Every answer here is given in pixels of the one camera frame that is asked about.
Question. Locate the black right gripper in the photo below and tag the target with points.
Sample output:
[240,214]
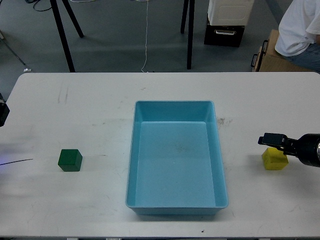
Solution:
[306,148]

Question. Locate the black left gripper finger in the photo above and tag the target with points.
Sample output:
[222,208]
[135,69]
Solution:
[4,111]

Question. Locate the yellow wooden cube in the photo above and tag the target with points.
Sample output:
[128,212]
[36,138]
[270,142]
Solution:
[274,159]

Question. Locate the green wooden cube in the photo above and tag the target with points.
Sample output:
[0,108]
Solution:
[70,160]

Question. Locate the white appliance box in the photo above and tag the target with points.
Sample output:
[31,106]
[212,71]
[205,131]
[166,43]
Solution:
[229,12]

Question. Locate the light blue plastic bin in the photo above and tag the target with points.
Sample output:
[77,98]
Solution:
[175,164]

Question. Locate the person in white shirt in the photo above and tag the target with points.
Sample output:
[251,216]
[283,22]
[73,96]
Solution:
[299,34]

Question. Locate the black storage case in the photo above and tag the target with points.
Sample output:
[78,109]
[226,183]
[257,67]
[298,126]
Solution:
[224,35]

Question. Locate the black right table legs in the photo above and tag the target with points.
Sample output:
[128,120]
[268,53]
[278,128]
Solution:
[188,12]

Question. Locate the thin black cable tie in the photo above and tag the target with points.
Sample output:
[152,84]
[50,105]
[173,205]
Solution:
[16,161]

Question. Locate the wooden crate with handles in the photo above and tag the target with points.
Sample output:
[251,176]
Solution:
[269,60]

